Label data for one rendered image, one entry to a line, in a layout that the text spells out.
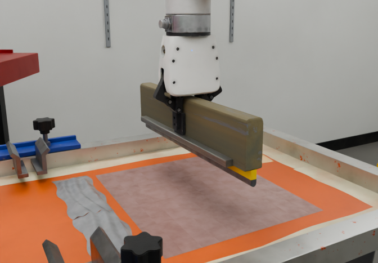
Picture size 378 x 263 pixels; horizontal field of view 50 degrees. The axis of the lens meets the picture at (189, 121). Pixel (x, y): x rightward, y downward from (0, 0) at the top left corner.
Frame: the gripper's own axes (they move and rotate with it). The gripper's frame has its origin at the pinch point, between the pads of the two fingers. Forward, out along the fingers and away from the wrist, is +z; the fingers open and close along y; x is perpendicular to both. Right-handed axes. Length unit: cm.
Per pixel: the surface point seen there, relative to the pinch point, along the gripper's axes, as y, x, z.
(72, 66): 26, 200, 13
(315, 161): 31.1, -0.7, 13.0
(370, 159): 277, 167, 109
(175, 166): 4.2, 14.0, 14.0
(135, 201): -9.9, 1.8, 14.0
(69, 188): -19.2, 12.4, 13.6
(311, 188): 21.7, -9.0, 14.3
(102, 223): -17.7, -3.5, 13.7
